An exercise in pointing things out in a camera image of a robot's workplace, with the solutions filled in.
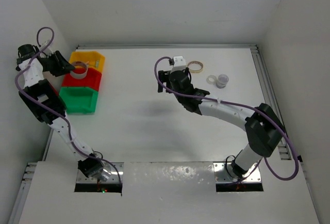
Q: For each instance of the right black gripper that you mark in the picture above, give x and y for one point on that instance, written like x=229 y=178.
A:
x=163 y=77

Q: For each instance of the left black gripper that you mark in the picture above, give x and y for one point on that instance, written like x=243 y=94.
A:
x=62 y=66

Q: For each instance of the grey tape roll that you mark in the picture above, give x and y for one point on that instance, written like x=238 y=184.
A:
x=80 y=70

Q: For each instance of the beige tape roll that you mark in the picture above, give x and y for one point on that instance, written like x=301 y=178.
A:
x=195 y=66

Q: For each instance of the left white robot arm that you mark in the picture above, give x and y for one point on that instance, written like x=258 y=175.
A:
x=48 y=107

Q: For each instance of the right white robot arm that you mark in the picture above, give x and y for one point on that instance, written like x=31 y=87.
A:
x=263 y=137

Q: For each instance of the yellow plastic bin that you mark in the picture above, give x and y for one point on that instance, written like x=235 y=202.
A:
x=90 y=58

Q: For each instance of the red plastic bin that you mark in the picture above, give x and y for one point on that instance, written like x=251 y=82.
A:
x=91 y=80

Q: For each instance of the green plastic bin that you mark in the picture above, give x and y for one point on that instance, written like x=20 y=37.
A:
x=79 y=100

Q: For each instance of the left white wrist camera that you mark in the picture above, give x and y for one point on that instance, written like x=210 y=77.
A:
x=46 y=47

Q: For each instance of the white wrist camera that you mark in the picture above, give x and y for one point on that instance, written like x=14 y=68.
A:
x=178 y=63
x=46 y=47

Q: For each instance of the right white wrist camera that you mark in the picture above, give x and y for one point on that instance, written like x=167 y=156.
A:
x=178 y=63

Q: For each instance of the back aluminium frame rail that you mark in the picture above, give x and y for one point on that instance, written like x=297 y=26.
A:
x=167 y=46

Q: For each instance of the aluminium frame rail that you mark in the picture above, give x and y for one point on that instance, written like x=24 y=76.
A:
x=167 y=46
x=21 y=197
x=269 y=96

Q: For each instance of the right aluminium frame rail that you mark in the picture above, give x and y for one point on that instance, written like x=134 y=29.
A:
x=269 y=96

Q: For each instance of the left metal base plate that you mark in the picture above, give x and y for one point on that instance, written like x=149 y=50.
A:
x=108 y=175

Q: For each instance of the metal base plate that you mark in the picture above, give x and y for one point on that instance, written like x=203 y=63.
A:
x=222 y=177
x=108 y=175

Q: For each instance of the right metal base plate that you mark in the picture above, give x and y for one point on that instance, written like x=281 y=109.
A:
x=222 y=177

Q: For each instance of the left aluminium frame rail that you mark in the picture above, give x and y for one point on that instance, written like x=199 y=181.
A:
x=21 y=197

